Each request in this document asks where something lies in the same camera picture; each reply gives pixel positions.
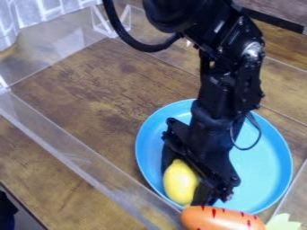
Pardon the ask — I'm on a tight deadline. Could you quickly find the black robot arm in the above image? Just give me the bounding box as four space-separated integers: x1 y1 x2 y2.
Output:
142 0 265 206

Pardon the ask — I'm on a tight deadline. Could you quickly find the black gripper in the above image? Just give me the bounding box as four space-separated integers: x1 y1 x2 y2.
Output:
160 101 244 206

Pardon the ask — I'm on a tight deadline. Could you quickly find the white brick pattern curtain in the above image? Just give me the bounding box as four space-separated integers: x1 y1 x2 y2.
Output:
0 0 101 52

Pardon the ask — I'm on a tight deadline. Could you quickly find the thin black wire loop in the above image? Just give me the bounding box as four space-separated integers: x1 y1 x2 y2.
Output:
229 111 264 151

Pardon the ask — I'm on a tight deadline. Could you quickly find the dark baseboard strip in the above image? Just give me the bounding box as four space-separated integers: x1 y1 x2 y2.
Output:
244 8 303 34

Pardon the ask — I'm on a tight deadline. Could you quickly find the yellow toy lemon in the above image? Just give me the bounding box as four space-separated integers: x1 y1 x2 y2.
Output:
163 159 199 207

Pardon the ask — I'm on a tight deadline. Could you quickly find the black braided cable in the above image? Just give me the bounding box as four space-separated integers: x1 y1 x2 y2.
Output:
100 0 183 54

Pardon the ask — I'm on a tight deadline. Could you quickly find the orange toy carrot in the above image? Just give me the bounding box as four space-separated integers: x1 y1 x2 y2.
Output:
180 206 301 230

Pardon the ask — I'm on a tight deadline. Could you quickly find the blue round plastic tray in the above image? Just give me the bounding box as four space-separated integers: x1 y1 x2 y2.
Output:
136 100 292 214

